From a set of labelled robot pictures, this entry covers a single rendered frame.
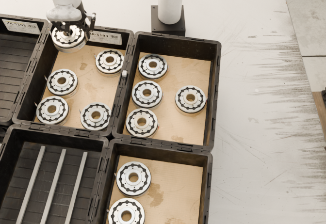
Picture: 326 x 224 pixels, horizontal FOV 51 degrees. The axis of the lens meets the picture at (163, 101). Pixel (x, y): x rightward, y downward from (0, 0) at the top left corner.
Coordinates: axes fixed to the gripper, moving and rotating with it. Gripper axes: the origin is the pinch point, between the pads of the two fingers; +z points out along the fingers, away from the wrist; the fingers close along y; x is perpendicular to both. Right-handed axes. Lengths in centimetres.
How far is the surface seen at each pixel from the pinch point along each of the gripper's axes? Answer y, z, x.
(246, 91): -59, 32, 2
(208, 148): -39, 9, 34
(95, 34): -2.6, 10.7, -9.2
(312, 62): -126, 102, -61
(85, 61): 1.7, 17.7, -2.9
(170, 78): -28.7, 18.5, 4.5
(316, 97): -115, 89, -27
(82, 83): 2.1, 17.9, 6.3
